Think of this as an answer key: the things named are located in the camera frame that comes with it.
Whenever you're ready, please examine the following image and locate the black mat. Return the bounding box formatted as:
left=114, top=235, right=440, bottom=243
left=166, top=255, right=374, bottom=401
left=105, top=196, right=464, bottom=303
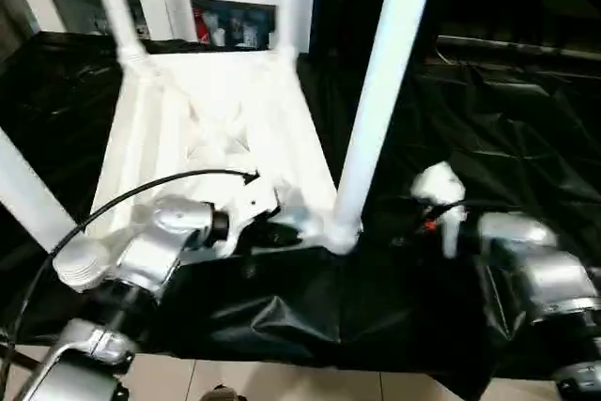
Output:
left=0, top=33, right=601, bottom=393

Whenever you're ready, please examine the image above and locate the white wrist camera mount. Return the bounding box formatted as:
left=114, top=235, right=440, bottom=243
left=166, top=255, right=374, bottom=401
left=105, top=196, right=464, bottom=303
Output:
left=211, top=185, right=283, bottom=256
left=411, top=162, right=469, bottom=259

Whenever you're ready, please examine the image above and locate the white plastic table top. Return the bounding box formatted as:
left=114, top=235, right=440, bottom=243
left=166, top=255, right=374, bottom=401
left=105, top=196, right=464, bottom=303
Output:
left=52, top=49, right=362, bottom=294

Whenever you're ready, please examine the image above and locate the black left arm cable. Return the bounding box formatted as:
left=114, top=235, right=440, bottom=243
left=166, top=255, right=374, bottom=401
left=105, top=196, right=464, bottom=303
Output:
left=0, top=169, right=262, bottom=374

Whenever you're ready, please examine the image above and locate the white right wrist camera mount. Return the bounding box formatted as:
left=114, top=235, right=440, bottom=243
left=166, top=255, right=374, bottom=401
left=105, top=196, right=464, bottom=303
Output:
left=411, top=162, right=469, bottom=259

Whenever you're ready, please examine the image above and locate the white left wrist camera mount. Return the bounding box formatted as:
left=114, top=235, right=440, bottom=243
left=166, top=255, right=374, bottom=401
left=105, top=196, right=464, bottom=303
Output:
left=211, top=185, right=283, bottom=256

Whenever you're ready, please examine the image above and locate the long black bar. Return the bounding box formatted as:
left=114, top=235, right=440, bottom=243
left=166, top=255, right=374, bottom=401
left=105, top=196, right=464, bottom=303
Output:
left=437, top=35, right=601, bottom=62

